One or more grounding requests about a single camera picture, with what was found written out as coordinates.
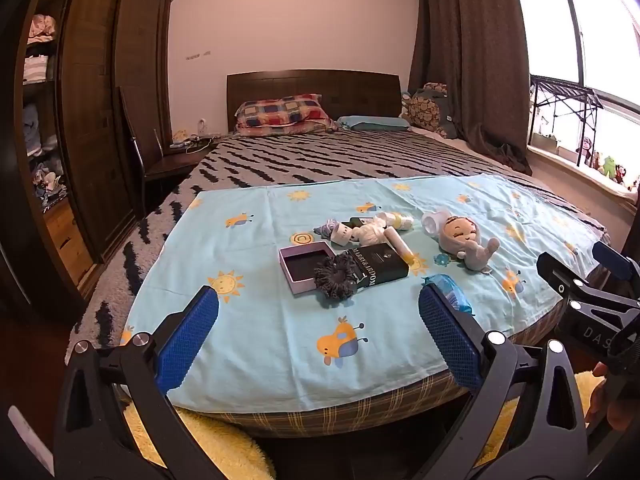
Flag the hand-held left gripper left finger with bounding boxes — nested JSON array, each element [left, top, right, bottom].
[[52, 285, 231, 480]]

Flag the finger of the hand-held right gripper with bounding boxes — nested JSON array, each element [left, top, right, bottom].
[[536, 251, 640, 313], [592, 241, 640, 293]]

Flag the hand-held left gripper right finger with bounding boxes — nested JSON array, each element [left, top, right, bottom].
[[419, 282, 588, 480]]

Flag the blue plastic bag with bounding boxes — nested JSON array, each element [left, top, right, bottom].
[[421, 274, 473, 316]]

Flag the black printed box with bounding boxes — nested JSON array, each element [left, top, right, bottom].
[[345, 242, 411, 291]]

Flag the grey plush doll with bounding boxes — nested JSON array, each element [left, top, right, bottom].
[[437, 215, 501, 275]]

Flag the white tube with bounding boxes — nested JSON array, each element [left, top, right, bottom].
[[382, 228, 416, 267]]

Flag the white plastic cup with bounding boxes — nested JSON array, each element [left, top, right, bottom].
[[421, 209, 451, 237]]

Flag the dark grey scrunchie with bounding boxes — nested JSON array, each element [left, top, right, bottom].
[[314, 252, 360, 308]]

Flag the white tissue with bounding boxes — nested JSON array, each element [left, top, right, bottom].
[[352, 222, 387, 246]]

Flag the purple box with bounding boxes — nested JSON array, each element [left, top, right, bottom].
[[278, 241, 337, 297]]

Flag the person's right hand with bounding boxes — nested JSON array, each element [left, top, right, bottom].
[[585, 362, 636, 433]]

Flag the light blue printed sheet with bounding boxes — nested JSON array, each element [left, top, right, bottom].
[[122, 174, 598, 413]]

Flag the monkey plush toy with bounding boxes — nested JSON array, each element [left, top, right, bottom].
[[575, 137, 597, 167]]

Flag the pale green box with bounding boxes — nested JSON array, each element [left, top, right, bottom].
[[531, 132, 562, 154]]

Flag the black metal rack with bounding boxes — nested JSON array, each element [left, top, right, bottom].
[[529, 74, 606, 168]]

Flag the dark wooden chair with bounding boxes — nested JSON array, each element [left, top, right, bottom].
[[116, 85, 201, 216]]

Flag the grey black striped blanket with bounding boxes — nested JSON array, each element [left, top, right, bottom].
[[65, 132, 608, 361]]

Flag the teal pillow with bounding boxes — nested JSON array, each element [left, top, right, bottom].
[[337, 115, 413, 133]]

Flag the brown curtain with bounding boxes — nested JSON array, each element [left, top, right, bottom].
[[407, 0, 533, 176]]

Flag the window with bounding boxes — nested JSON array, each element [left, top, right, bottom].
[[515, 0, 640, 191]]

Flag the plaid pillow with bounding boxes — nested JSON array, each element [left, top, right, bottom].
[[234, 93, 341, 137]]

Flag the dark wooden wardrobe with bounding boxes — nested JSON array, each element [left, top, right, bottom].
[[0, 0, 173, 306]]

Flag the blue folded clothes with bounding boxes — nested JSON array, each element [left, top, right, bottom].
[[22, 104, 45, 157]]

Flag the dark wooden bed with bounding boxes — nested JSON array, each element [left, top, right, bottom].
[[65, 69, 613, 441]]

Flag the striped folded cloth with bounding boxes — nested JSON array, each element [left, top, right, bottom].
[[24, 56, 48, 83]]

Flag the pink clothes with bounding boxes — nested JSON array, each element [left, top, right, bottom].
[[27, 15, 57, 45]]

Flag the bedside table with cables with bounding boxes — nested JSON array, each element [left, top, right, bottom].
[[167, 131, 223, 156]]

